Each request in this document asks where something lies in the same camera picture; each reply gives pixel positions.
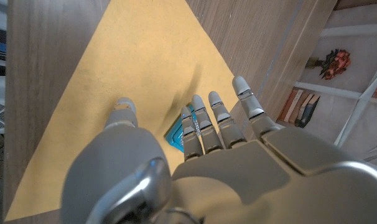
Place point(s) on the yellow felt sheet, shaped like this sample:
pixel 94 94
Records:
pixel 129 62

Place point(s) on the grey tape outline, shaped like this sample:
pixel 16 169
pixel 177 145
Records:
pixel 280 46

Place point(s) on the printed bookshelf backdrop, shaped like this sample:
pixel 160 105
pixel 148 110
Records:
pixel 347 93

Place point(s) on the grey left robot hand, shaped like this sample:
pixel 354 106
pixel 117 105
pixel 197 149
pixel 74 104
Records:
pixel 238 180

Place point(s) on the blue sponge-like object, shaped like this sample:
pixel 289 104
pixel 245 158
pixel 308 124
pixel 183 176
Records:
pixel 174 138

